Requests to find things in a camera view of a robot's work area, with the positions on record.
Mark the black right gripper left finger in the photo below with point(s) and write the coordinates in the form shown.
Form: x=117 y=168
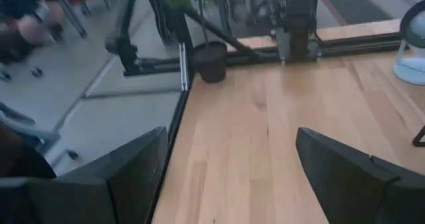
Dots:
x=99 y=197

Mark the grey office chair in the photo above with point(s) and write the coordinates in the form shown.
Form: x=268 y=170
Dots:
x=23 y=127

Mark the green potted plant black pot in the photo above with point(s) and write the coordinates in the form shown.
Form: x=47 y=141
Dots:
x=210 y=62

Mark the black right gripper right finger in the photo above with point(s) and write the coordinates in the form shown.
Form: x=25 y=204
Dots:
x=365 y=190

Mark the black aluminium table frame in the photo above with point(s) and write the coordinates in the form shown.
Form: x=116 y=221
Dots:
x=358 y=44

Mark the wooden shelf black legs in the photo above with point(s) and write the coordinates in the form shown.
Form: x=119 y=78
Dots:
x=420 y=139

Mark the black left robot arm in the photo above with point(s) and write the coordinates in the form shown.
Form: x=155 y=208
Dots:
x=300 y=18

